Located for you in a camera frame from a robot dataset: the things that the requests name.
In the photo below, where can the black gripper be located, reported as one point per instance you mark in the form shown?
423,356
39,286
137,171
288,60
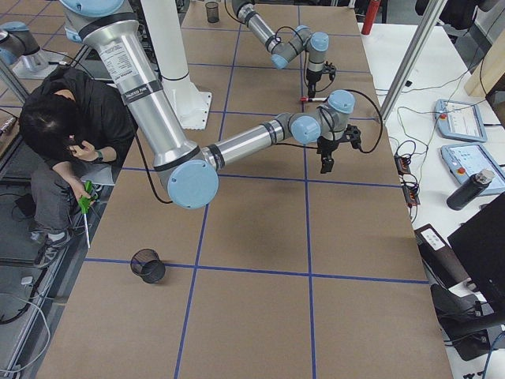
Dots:
327,146
312,78

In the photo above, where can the white marker red cap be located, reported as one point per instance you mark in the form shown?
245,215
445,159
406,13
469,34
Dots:
305,99

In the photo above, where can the red bottle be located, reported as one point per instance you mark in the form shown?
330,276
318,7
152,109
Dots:
370,16

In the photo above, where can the blue tape line crosswise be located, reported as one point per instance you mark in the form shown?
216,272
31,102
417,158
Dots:
268,272

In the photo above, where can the brown paper table cover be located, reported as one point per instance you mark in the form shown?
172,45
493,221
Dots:
211,324

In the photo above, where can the blue tape line lengthwise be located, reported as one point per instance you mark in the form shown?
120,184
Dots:
309,265

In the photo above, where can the black mesh cup far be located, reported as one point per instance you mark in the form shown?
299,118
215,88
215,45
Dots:
212,12

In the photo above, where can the black mesh cup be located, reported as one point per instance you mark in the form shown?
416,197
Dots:
212,12
147,265

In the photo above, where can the teach pendant near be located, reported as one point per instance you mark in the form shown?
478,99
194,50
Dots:
466,159

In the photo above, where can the teach pendant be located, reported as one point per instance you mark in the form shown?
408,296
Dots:
466,159
459,121

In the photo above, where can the teach pendant far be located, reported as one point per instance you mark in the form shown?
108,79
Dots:
459,121

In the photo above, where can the black water bottle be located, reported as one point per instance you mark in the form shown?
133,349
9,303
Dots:
470,189

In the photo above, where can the black monitor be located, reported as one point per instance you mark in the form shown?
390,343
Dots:
479,246

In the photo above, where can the black mesh cup near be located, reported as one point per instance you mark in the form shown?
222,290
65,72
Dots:
147,265

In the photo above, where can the person in black jacket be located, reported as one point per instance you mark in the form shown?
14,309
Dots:
74,123

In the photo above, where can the aluminium frame post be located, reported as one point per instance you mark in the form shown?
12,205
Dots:
417,43

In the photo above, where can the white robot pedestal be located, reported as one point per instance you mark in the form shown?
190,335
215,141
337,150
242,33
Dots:
189,104

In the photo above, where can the green handled tool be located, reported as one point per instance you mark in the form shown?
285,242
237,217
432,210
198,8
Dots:
85,204

